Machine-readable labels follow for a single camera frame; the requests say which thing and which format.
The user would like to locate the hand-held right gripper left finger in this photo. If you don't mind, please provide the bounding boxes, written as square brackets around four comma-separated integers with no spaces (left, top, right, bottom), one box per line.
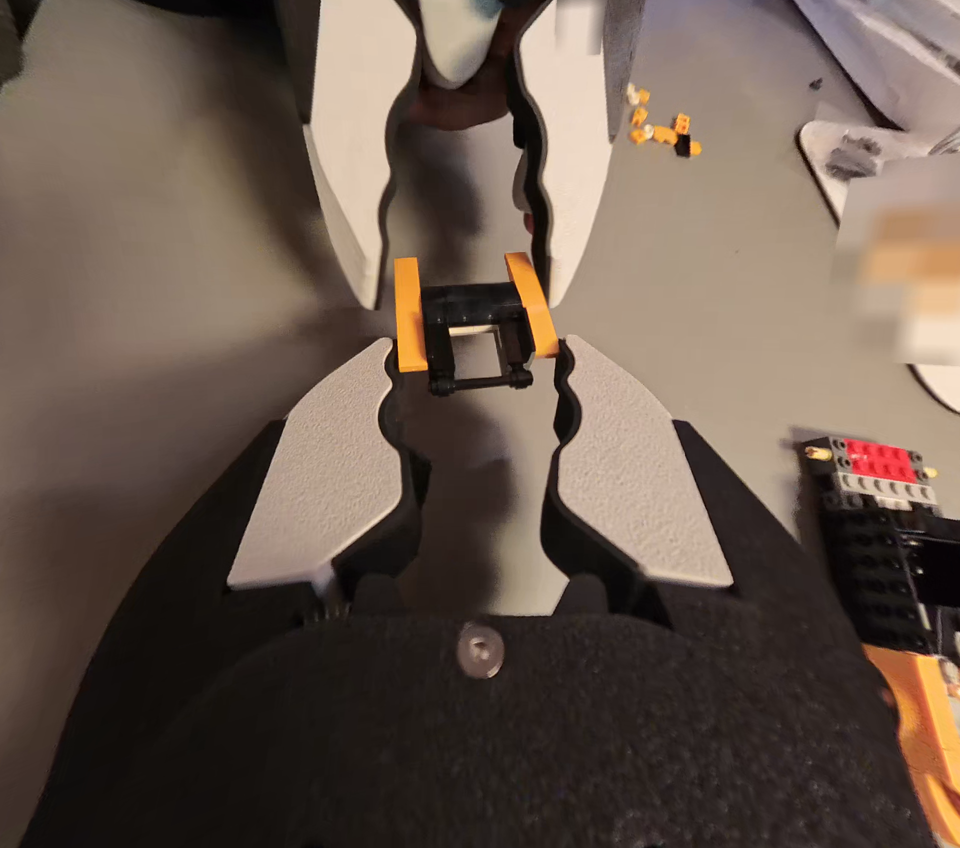
[225,336,433,605]

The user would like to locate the person's left hand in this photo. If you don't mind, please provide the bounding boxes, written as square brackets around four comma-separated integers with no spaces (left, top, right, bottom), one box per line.
[412,60,516,131]

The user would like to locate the orange and black lego subassembly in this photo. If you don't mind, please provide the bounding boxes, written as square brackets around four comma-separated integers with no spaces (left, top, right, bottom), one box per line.
[393,251,561,399]

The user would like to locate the white paper bags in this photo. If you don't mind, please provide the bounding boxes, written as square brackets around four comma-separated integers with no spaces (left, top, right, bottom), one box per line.
[772,0,960,133]

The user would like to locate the white tray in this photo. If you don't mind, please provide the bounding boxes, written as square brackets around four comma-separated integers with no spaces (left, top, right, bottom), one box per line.
[796,116,960,414]

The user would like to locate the pile of small orange bricks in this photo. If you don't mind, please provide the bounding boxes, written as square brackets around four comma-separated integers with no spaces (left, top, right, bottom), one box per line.
[625,83,705,160]

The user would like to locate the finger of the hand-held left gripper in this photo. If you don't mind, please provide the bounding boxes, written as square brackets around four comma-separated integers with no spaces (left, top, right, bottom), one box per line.
[510,0,615,309]
[302,0,421,313]

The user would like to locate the black and orange lego chassis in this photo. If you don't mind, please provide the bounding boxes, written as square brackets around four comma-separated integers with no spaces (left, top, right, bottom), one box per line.
[795,435,960,848]

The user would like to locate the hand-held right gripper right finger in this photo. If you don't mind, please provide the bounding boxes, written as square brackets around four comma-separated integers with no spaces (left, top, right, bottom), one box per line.
[538,334,736,603]

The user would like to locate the pile of dark lego parts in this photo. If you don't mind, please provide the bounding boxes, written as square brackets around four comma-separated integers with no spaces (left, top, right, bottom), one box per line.
[825,134,888,179]

